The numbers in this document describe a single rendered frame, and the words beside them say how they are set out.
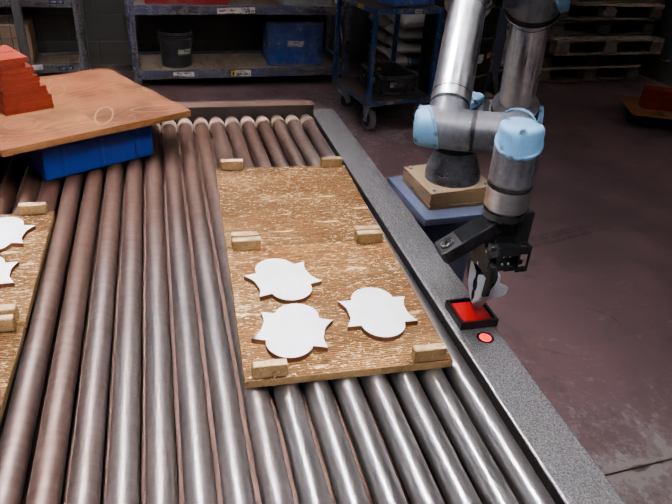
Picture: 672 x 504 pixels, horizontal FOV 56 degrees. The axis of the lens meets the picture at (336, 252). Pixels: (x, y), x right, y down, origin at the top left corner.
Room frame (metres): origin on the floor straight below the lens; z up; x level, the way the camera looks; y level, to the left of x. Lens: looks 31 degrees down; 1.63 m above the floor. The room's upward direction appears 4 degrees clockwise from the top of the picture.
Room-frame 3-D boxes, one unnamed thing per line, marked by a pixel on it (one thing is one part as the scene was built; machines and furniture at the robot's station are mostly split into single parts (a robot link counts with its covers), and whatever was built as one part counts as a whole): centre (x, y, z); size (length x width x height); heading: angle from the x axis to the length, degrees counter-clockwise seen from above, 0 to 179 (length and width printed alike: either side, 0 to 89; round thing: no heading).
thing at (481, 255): (0.99, -0.29, 1.09); 0.09 x 0.08 x 0.12; 107
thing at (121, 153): (1.63, 0.74, 0.97); 0.31 x 0.31 x 0.10; 46
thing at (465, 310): (0.98, -0.27, 0.92); 0.06 x 0.06 x 0.01; 16
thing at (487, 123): (1.09, -0.29, 1.24); 0.11 x 0.11 x 0.08; 77
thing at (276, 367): (0.76, 0.09, 0.95); 0.06 x 0.02 x 0.03; 104
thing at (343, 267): (0.98, 0.01, 0.93); 0.41 x 0.35 x 0.02; 14
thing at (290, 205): (1.38, 0.11, 0.93); 0.41 x 0.35 x 0.02; 14
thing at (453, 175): (1.63, -0.30, 0.97); 0.15 x 0.15 x 0.10
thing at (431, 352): (0.83, -0.17, 0.95); 0.06 x 0.02 x 0.03; 104
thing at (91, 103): (1.68, 0.78, 1.03); 0.50 x 0.50 x 0.02; 46
